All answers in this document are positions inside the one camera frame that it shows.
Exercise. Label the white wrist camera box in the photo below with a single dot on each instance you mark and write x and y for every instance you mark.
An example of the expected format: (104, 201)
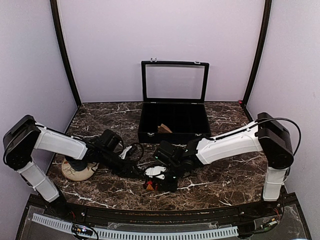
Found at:
(156, 172)

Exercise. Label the red orange argyle sock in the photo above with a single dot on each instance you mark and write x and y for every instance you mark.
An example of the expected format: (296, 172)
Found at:
(150, 185)

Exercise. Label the cream branch-pattern plate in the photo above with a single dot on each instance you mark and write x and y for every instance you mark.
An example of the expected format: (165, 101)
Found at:
(78, 176)

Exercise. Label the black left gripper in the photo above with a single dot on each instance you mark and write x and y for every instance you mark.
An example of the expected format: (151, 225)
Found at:
(126, 169)

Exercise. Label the dark blue mug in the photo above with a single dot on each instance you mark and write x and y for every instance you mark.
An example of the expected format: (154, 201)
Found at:
(77, 165)

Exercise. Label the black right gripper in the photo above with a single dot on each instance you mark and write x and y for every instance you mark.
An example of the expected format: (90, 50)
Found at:
(171, 187)

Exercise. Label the tan brown sock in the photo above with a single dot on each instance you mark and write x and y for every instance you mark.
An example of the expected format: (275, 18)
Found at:
(163, 129)

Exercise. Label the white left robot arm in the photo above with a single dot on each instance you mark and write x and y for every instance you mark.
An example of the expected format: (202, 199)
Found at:
(28, 136)

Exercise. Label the left black frame post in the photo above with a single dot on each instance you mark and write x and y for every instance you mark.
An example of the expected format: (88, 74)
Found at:
(63, 51)

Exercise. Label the black glass-lid display case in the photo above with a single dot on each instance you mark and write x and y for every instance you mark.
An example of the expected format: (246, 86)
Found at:
(173, 94)

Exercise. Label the black frame post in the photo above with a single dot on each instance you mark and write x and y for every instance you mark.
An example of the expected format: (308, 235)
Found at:
(259, 51)
(63, 51)

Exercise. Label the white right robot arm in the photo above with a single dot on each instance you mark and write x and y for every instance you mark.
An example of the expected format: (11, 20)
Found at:
(266, 134)

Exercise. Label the right black frame post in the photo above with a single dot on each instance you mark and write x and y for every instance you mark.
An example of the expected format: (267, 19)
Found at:
(259, 51)

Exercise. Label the white slotted cable duct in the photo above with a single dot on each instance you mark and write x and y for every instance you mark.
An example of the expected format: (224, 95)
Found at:
(121, 231)

